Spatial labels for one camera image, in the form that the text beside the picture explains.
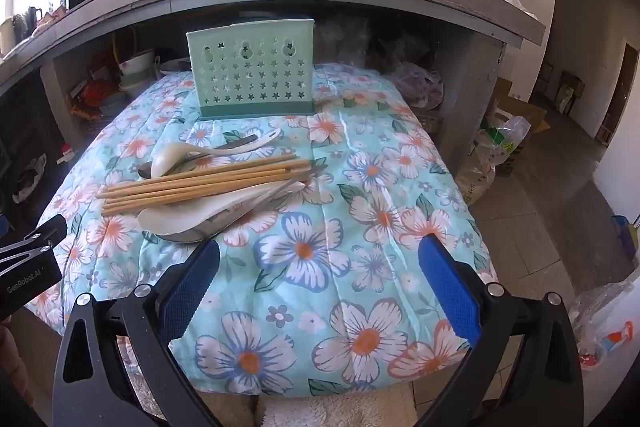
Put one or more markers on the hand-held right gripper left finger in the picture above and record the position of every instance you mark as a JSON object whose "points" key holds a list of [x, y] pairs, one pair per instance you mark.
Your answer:
{"points": [[192, 287]]}

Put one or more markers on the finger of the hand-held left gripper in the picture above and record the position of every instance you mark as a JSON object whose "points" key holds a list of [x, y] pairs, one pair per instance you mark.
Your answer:
{"points": [[47, 229]]}

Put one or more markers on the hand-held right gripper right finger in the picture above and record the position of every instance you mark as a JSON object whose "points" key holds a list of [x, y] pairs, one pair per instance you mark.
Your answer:
{"points": [[450, 292]]}

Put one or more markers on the wide white rice scoop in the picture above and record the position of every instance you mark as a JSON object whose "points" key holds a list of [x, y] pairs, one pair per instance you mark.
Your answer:
{"points": [[175, 219]]}

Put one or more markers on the pile of wooden chopsticks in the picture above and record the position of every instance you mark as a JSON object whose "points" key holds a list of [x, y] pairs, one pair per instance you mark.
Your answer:
{"points": [[200, 189]]}

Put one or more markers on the white soup spoon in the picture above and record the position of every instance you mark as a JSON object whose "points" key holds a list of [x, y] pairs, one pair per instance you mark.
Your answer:
{"points": [[167, 159]]}

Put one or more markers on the green plastic utensil holder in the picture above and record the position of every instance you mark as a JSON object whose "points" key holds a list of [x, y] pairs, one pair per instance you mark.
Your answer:
{"points": [[250, 77]]}

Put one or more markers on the cooking oil bottle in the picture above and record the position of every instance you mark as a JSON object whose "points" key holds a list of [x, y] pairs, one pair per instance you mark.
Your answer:
{"points": [[65, 152]]}

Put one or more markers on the clear rice bag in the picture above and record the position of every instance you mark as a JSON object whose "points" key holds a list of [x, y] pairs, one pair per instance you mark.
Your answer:
{"points": [[482, 177]]}

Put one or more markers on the floral blanket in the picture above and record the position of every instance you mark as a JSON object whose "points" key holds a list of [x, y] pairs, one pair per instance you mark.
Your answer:
{"points": [[325, 307]]}

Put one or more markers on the red food packets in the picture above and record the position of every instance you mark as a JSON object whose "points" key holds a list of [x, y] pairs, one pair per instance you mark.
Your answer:
{"points": [[92, 94]]}

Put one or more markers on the crumpled clear plastic bag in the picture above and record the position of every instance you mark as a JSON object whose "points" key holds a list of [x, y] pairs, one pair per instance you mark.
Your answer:
{"points": [[595, 302]]}

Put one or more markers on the spray bottle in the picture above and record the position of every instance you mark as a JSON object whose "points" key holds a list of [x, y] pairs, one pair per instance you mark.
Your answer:
{"points": [[615, 339]]}

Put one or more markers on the stack of ceramic bowls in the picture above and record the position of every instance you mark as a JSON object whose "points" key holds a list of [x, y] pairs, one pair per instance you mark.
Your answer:
{"points": [[135, 69]]}

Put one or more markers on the cardboard box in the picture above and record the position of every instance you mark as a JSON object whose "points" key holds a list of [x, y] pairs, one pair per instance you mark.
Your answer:
{"points": [[525, 112]]}

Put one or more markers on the white printed plate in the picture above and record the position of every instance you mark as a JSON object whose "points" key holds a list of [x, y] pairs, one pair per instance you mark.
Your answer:
{"points": [[172, 66]]}

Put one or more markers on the purple plastic bag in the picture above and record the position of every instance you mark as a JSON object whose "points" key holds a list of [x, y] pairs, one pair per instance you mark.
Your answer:
{"points": [[420, 87]]}

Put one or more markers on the brown wooden door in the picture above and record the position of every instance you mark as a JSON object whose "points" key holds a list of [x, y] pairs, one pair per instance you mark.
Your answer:
{"points": [[622, 92]]}

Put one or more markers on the dark plastic bags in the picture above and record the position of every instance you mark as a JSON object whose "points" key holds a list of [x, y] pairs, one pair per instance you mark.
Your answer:
{"points": [[350, 37]]}

